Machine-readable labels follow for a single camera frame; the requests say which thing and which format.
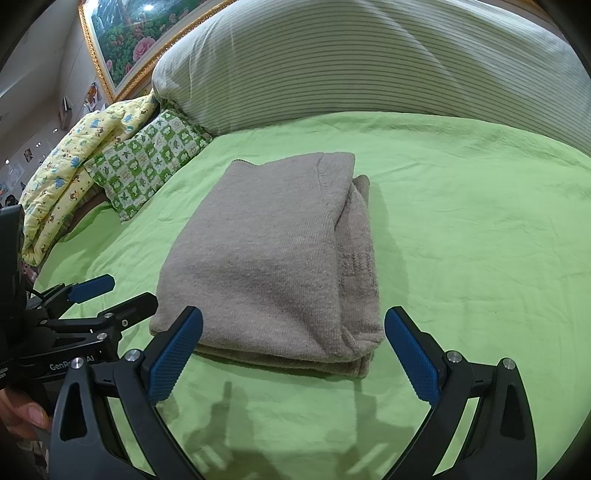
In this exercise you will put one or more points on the framed floral painting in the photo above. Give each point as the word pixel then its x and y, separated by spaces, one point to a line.
pixel 134 37

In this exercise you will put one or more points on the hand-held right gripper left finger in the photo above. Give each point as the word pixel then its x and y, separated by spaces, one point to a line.
pixel 178 355

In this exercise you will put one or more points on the beige knit sweater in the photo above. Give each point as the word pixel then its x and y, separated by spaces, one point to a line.
pixel 263 258

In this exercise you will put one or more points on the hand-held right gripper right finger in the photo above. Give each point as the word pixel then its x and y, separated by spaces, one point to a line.
pixel 411 355

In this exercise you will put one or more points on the white striped pillow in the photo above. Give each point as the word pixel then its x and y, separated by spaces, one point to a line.
pixel 369 64

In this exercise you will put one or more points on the person's left hand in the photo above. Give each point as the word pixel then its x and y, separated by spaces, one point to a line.
pixel 23 413

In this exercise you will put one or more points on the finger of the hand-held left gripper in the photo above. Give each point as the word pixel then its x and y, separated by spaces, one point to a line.
pixel 94 286
pixel 136 307

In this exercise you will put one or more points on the yellow printed quilt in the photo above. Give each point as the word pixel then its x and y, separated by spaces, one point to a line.
pixel 69 166

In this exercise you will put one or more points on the green bed sheet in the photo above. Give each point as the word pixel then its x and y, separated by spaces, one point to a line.
pixel 471 240

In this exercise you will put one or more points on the green checkered pillow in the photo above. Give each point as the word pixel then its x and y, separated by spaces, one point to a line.
pixel 143 161

